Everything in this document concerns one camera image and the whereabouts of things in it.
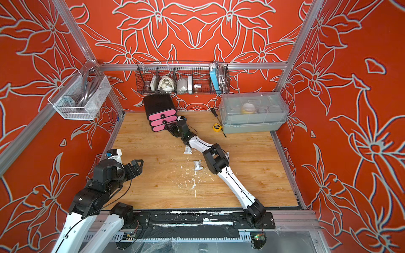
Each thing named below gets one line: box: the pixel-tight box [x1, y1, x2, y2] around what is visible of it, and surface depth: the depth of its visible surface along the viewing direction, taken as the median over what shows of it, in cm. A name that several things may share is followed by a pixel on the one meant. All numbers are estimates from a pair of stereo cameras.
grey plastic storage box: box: [218, 91, 290, 134], surface depth 100 cm
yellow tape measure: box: [212, 122, 222, 133], surface depth 110 cm
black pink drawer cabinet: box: [143, 94, 178, 133], surface depth 103 cm
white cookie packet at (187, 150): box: [183, 144, 193, 155], surface depth 99 cm
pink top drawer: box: [148, 109, 177, 121], surface depth 100 cm
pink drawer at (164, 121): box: [150, 115, 178, 127], surface depth 103 cm
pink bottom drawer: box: [152, 124, 166, 132], surface depth 107 cm
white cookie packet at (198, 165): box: [193, 159, 204, 171], surface depth 91 cm
